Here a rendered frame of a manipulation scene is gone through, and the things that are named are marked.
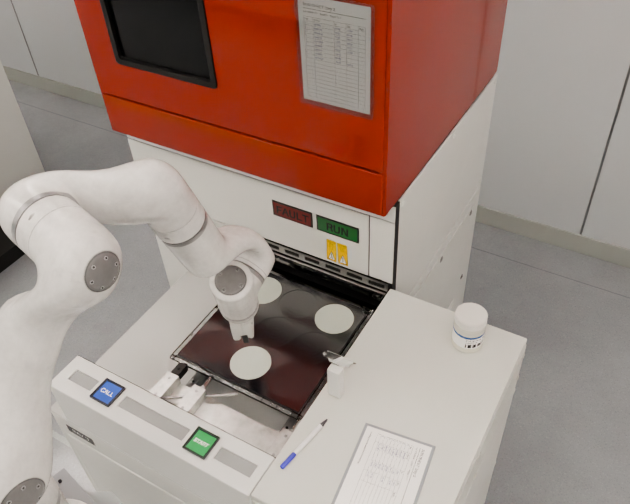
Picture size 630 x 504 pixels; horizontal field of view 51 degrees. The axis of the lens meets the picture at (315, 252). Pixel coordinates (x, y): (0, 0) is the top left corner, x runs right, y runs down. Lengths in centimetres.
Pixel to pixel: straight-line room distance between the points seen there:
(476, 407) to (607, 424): 131
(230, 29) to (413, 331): 78
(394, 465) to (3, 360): 74
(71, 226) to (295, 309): 88
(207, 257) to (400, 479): 57
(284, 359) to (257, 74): 66
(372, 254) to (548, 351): 140
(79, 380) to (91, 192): 68
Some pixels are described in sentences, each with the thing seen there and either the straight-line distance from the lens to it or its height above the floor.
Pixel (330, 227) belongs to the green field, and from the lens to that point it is 161.
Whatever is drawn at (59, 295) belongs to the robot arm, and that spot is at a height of 154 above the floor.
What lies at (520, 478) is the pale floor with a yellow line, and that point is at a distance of 251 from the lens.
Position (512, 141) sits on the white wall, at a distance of 308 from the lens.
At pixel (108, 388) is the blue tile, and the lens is 155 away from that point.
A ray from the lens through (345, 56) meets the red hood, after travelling 128.
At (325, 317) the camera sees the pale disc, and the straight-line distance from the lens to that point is 167.
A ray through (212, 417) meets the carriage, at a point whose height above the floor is 88.
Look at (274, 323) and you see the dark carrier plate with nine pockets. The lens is 167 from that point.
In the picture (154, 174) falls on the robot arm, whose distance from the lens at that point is 101.
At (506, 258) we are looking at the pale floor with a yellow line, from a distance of 321.
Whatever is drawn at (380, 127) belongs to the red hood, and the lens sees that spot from 131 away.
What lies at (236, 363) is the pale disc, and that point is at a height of 90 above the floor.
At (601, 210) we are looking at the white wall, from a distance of 317.
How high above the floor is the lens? 215
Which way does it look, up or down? 43 degrees down
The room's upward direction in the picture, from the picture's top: 4 degrees counter-clockwise
